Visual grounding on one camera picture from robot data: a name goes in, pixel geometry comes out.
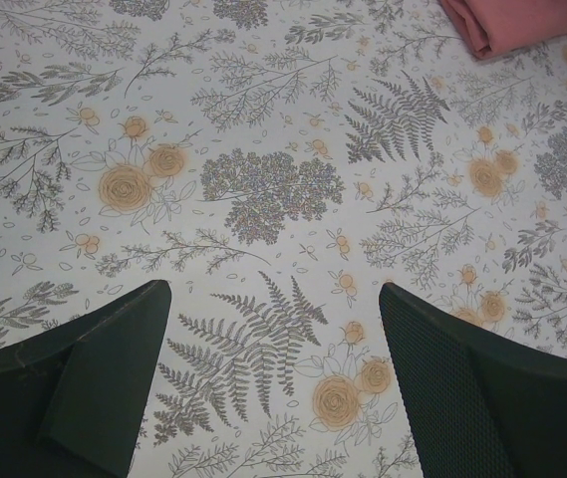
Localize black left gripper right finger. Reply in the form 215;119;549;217
379;283;567;477

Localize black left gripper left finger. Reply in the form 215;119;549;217
0;280;171;477

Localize pink t shirt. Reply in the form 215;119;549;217
439;0;567;60

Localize floral patterned table mat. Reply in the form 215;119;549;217
0;1;567;477

